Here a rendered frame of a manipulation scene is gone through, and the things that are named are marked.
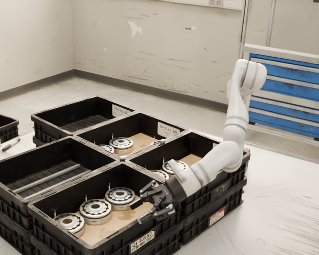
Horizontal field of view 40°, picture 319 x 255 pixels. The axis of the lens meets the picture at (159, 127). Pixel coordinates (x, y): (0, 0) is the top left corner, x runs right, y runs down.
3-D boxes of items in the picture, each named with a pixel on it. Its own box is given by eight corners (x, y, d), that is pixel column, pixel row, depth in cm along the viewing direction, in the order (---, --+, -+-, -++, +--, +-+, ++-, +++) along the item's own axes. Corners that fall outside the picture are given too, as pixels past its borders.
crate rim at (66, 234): (122, 166, 157) (122, 160, 156) (187, 198, 139) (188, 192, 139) (25, 211, 130) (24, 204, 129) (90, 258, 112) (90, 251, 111)
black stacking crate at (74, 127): (97, 117, 225) (97, 95, 220) (138, 134, 207) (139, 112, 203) (31, 139, 197) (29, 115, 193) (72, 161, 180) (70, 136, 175)
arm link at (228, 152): (199, 177, 121) (203, 190, 128) (245, 150, 123) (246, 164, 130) (186, 159, 125) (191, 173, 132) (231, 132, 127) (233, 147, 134)
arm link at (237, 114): (222, 118, 130) (249, 125, 129) (238, 51, 143) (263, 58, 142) (216, 133, 138) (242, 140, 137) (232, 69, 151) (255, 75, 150)
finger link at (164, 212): (172, 205, 121) (152, 211, 122) (173, 210, 120) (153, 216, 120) (175, 210, 123) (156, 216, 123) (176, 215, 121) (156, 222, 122)
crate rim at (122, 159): (140, 115, 203) (140, 110, 202) (190, 134, 185) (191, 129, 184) (71, 140, 175) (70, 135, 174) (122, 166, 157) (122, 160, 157)
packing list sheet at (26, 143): (43, 126, 238) (43, 125, 238) (76, 136, 228) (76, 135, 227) (-6, 147, 212) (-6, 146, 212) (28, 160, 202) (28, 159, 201)
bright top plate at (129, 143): (121, 136, 193) (121, 135, 193) (137, 143, 187) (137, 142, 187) (104, 143, 186) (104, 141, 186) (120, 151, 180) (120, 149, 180)
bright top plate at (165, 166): (171, 159, 175) (171, 158, 175) (193, 166, 170) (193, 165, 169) (156, 168, 167) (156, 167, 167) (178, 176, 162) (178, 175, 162)
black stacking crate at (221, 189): (189, 155, 189) (191, 131, 184) (248, 180, 171) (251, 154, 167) (123, 188, 161) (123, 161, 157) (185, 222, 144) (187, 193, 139)
